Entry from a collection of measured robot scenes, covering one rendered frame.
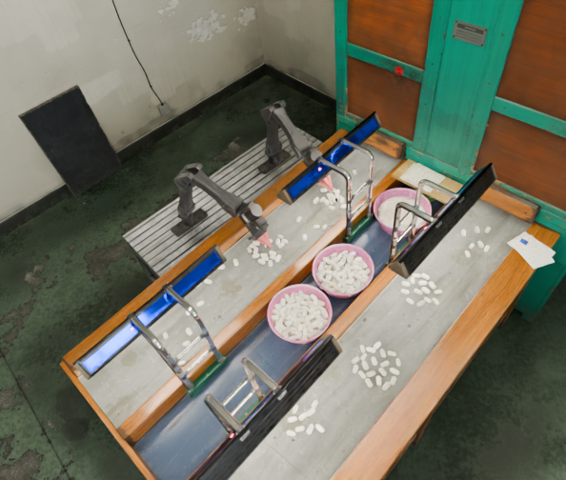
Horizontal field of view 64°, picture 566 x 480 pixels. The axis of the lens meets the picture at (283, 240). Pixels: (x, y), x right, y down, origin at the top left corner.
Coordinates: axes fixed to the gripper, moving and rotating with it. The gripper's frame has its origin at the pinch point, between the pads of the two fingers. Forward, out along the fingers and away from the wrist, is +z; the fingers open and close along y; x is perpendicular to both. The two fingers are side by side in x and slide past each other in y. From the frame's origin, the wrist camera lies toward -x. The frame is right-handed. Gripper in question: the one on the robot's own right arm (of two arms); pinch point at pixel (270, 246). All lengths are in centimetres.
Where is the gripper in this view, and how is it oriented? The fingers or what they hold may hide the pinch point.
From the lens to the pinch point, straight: 207.6
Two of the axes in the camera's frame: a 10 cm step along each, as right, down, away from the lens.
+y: 6.8, -6.2, 3.9
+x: -4.0, 1.3, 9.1
